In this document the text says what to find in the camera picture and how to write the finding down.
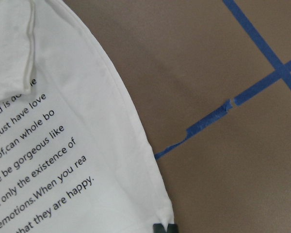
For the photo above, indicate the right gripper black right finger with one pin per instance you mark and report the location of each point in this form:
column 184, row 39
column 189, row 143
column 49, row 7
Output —
column 172, row 228

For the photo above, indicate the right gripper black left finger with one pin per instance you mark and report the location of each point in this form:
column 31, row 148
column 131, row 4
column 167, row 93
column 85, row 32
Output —
column 158, row 228

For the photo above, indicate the white long-sleeve printed t-shirt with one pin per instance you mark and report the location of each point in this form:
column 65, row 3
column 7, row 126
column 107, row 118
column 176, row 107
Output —
column 74, row 156

